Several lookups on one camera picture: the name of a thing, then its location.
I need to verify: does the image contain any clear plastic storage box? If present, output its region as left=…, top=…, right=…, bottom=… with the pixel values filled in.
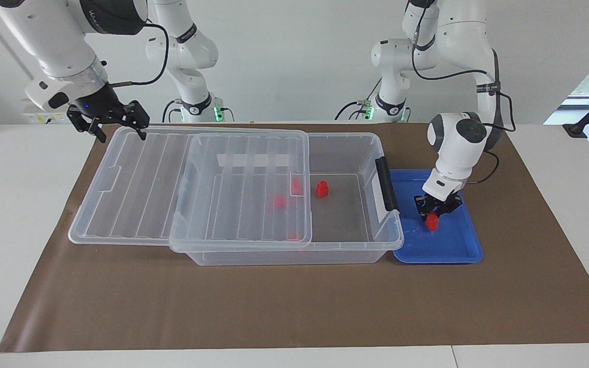
left=169, top=131, right=405, bottom=266

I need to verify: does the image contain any white wall power outlet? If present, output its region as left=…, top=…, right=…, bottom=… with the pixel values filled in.
left=22, top=110, right=70, bottom=125

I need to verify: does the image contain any black box latch handle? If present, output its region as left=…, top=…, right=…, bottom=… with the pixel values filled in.
left=375, top=156, right=400, bottom=212

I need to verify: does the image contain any black left arm base cable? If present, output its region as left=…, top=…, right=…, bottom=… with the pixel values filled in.
left=335, top=77, right=383, bottom=121

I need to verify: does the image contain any clear plastic ribbed lid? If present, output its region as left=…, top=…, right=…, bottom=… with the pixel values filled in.
left=68, top=125, right=314, bottom=250

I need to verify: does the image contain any black right arm base cable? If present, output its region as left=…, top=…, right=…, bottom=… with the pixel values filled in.
left=162, top=100, right=183, bottom=123

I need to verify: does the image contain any black arm base cable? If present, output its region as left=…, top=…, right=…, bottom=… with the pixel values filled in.
left=162, top=100, right=183, bottom=123
left=335, top=77, right=383, bottom=121

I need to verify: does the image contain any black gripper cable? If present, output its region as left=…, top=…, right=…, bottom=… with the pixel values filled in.
left=411, top=0, right=515, bottom=185
left=108, top=20, right=170, bottom=87

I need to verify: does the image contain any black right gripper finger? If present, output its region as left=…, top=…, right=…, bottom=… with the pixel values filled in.
left=67, top=106, right=107, bottom=144
left=123, top=101, right=150, bottom=141

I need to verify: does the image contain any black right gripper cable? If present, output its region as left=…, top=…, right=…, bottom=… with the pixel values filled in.
left=108, top=20, right=170, bottom=87

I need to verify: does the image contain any blue plastic tray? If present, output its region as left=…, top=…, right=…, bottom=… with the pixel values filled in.
left=390, top=169, right=483, bottom=264

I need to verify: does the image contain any brown paper table mat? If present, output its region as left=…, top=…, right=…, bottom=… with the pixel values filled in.
left=0, top=122, right=589, bottom=353

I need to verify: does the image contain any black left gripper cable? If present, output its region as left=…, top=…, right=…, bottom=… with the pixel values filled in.
left=411, top=0, right=515, bottom=185

